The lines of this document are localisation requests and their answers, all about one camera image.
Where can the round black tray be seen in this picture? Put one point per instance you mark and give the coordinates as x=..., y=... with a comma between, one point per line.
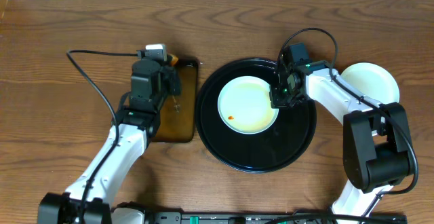
x=273, y=149

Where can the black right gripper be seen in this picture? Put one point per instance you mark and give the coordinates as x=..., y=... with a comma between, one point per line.
x=277, y=102

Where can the rectangular black tray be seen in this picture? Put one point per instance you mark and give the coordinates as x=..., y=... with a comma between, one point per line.
x=178, y=112

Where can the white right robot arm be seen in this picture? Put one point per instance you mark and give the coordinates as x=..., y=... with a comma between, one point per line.
x=378, y=155

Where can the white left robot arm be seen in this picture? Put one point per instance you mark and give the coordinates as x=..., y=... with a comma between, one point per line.
x=89, y=198

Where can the light blue plate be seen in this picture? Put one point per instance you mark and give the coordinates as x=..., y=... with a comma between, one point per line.
x=244, y=105

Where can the pale green plate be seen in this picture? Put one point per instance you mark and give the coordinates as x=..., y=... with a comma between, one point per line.
x=373, y=81

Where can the orange sponge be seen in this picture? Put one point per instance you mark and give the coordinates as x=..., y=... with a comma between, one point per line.
x=172, y=59

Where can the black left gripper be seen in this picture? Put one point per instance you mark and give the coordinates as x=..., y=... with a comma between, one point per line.
x=173, y=81

